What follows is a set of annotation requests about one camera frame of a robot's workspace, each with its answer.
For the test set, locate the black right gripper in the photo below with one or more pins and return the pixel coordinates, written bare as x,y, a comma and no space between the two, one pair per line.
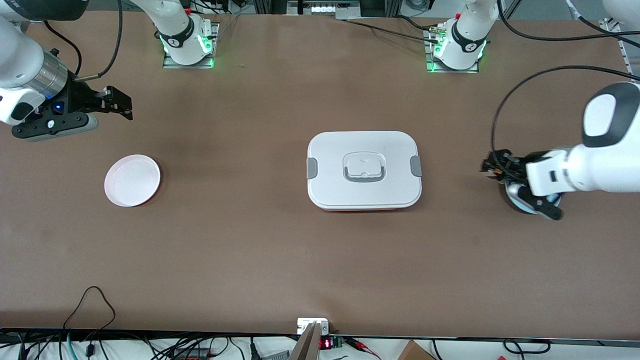
79,98

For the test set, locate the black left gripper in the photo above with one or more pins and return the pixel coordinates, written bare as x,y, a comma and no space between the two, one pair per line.
511,167

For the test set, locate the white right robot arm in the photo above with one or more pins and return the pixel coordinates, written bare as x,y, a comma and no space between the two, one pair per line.
15,60

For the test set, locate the light blue round plate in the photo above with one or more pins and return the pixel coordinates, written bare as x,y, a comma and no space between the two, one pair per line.
516,204

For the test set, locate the white round plate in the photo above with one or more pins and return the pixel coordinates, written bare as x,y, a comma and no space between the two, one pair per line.
132,180

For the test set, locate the brown cardboard box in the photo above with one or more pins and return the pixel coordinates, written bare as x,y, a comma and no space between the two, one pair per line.
415,352

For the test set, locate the red clip lead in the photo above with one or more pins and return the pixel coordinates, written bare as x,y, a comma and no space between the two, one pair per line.
362,346

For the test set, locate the white power strip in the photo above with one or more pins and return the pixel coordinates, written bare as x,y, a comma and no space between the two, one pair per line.
332,8

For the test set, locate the red digit display module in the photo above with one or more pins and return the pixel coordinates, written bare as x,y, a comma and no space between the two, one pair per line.
325,343

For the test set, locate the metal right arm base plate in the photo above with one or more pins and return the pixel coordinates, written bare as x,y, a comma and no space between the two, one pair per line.
172,65

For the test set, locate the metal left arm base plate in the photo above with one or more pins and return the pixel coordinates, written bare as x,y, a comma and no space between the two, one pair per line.
435,70

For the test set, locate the aluminium frame profile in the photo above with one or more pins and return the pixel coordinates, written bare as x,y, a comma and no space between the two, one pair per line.
627,55

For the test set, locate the white mounting bracket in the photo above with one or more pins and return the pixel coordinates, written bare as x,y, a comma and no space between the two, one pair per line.
305,324

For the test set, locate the grey camera mount bar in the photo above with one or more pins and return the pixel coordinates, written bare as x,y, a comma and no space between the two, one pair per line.
307,345

